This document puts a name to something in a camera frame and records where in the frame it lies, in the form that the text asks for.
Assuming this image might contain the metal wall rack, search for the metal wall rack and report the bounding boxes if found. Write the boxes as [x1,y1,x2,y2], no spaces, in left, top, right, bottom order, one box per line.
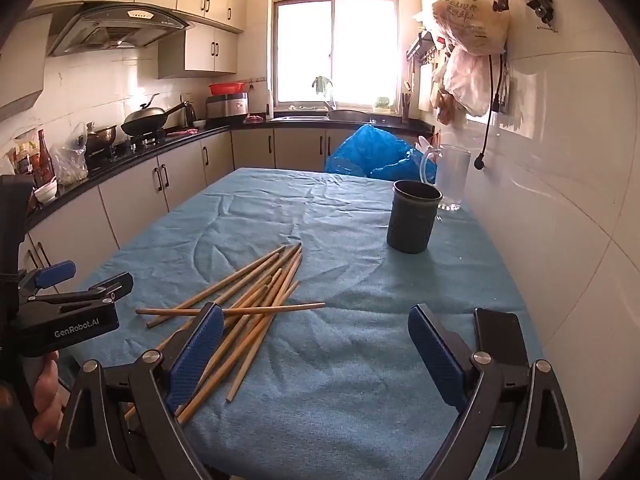
[406,31,441,63]

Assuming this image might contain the bunch of wooden chopsticks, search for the bunch of wooden chopsticks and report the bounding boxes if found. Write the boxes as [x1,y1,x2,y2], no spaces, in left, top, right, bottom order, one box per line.
[122,242,327,426]

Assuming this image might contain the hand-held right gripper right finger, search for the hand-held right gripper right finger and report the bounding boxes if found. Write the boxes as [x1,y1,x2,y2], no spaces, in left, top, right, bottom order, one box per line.
[407,303,581,480]

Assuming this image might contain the cream base cabinets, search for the cream base cabinets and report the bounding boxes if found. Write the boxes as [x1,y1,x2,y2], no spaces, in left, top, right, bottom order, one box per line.
[20,127,433,301]

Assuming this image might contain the beige printed plastic bag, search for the beige printed plastic bag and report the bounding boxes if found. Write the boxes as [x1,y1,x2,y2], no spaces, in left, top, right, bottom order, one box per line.
[432,0,512,56]

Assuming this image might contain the white cutting board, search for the white cutting board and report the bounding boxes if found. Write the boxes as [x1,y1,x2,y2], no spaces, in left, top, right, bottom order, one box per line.
[417,62,433,111]

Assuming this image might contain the small cream wall cabinet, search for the small cream wall cabinet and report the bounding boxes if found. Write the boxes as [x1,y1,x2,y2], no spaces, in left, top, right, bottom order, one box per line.
[157,26,239,80]

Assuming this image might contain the clear glass pitcher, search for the clear glass pitcher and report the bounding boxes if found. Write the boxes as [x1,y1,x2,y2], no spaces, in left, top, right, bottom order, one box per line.
[420,144,472,212]

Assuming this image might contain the black power cable with plug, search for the black power cable with plug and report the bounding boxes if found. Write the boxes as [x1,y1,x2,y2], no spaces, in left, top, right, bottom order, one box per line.
[472,52,504,172]

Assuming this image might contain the stainless steel pot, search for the stainless steel pot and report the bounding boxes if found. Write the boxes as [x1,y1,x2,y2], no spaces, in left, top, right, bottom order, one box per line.
[85,122,118,154]

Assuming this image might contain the kitchen window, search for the kitchen window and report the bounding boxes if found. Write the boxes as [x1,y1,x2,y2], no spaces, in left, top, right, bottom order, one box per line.
[272,0,401,113]

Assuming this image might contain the glass range hood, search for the glass range hood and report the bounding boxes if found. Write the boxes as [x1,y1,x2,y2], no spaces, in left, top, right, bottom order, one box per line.
[47,2,196,57]

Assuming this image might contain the gas stove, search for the gas stove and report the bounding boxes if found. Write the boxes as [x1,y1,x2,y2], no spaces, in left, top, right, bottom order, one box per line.
[87,130,168,161]

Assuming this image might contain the white wall socket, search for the white wall socket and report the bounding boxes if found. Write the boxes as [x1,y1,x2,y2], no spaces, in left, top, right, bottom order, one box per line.
[492,77,512,113]

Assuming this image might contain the black wok with lid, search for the black wok with lid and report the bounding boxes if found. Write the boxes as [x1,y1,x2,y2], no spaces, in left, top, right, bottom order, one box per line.
[121,92,193,137]

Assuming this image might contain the silver rice cooker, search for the silver rice cooker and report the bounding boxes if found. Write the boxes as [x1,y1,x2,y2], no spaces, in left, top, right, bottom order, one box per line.
[206,92,249,120]

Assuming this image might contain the brown glass bottle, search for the brown glass bottle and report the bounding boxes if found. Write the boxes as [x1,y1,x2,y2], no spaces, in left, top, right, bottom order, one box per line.
[37,130,56,186]

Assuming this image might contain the black kitchen countertop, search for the black kitchen countertop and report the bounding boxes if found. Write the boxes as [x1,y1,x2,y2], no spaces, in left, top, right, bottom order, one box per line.
[25,117,433,231]

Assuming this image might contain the pale pink plastic bag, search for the pale pink plastic bag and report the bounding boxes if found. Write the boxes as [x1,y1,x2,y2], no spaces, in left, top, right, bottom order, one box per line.
[442,45,493,117]

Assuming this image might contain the steel kitchen sink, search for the steel kitchen sink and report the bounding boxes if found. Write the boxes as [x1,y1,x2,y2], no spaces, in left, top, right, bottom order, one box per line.
[272,110,371,123]

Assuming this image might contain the dark perforated utensil holder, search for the dark perforated utensil holder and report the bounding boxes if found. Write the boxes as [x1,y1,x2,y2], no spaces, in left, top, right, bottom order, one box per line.
[386,179,443,255]

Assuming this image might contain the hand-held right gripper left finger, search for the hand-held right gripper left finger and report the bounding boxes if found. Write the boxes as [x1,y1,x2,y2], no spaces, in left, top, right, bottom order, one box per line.
[52,302,226,480]

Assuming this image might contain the clear plastic bag with food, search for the clear plastic bag with food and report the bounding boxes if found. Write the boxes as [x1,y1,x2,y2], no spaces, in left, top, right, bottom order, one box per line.
[52,122,90,183]

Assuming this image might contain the black smartphone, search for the black smartphone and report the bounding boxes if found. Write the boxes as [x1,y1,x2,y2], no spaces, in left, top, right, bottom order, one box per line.
[473,307,531,367]

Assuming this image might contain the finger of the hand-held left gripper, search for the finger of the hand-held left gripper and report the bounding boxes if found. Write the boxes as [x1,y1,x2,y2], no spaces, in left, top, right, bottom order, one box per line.
[20,272,135,311]
[19,260,77,293]

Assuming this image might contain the blue plastic bag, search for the blue plastic bag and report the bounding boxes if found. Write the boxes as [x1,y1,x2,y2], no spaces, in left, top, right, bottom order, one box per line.
[325,124,441,181]

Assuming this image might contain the person's left hand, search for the person's left hand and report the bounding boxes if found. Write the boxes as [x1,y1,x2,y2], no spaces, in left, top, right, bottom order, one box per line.
[31,352,64,444]

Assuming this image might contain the blue towel tablecloth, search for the blue towel tablecloth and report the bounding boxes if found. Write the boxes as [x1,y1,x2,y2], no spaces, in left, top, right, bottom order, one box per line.
[57,166,543,480]

